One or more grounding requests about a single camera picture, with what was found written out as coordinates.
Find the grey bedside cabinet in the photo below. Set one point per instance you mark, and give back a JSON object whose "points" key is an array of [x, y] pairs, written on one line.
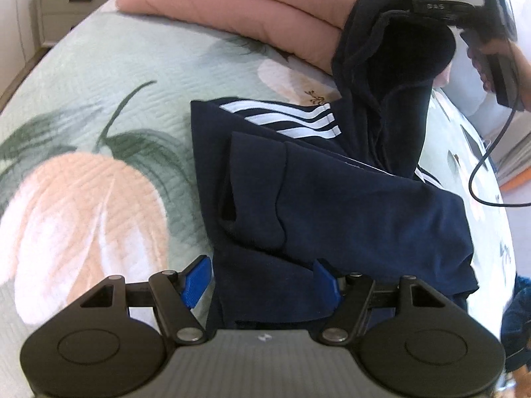
{"points": [[66, 8]]}

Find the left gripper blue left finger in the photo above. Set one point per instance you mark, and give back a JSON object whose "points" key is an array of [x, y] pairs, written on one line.
{"points": [[194, 280]]}

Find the navy striped sweatshirt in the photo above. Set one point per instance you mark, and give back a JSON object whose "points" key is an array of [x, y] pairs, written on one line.
{"points": [[281, 185]]}

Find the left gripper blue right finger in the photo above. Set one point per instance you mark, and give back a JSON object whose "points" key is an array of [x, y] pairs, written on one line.
{"points": [[329, 284]]}

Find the person's right hand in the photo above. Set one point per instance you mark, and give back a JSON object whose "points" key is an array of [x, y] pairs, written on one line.
{"points": [[508, 49]]}

